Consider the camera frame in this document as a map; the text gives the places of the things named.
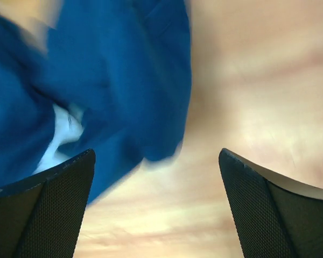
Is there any navy blue t shirt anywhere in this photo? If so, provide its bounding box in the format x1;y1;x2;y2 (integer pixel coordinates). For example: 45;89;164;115
0;1;192;202

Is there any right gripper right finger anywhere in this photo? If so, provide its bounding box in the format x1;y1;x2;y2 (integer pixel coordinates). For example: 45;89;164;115
219;148;323;257

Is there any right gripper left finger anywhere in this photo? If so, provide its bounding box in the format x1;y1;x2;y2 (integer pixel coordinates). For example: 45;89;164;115
0;149;95;258

